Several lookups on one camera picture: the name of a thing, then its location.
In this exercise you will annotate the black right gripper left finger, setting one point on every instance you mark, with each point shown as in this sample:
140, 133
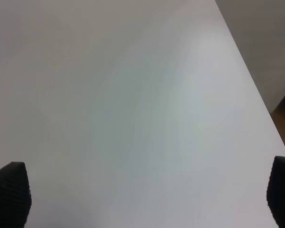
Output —
15, 196

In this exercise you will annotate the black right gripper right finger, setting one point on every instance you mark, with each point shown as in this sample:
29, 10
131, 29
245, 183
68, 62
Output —
275, 194

